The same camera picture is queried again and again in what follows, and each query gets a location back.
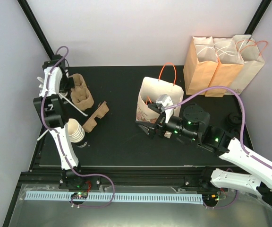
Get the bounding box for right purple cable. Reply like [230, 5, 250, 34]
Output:
[164, 85, 272, 177]

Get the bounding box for left black frame post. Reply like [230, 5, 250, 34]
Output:
[17, 0, 56, 67]

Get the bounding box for black paper cup stack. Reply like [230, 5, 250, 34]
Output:
[75, 135, 88, 148]

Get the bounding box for black coffee lid back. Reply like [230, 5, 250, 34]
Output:
[227, 113, 242, 125]

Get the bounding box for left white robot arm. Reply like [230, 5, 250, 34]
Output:
[33, 54, 79, 171]

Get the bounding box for black coffee lid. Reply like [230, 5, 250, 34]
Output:
[227, 113, 242, 125]
[229, 127, 240, 137]

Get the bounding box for right black frame post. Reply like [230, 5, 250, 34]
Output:
[244, 0, 272, 35]

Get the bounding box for light blue cable duct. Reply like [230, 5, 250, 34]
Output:
[25, 191, 203, 205]

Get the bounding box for black frame post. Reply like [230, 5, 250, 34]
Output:
[17, 0, 56, 67]
[244, 0, 272, 35]

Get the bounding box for back-left pulp cup carrier stack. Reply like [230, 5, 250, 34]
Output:
[70, 73, 94, 111]

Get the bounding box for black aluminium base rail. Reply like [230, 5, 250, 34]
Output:
[18, 167, 219, 193]

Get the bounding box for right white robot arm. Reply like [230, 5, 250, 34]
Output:
[136, 104, 272, 206]

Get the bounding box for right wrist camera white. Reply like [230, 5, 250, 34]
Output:
[155, 94, 174, 123]

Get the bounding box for stack of white paper cups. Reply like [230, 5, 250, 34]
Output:
[68, 118, 85, 143]

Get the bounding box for white bag orange handles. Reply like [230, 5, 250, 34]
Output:
[230, 35, 268, 95]

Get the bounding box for printed Cream Bear paper bag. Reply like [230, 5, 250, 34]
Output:
[135, 62, 184, 139]

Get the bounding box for orange paper bag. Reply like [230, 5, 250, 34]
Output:
[209, 38, 244, 87]
[183, 36, 218, 95]

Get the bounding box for left orange paper bag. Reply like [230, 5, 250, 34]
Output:
[183, 36, 218, 95]

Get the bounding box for middle orange paper bag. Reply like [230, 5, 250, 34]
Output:
[209, 38, 244, 87]

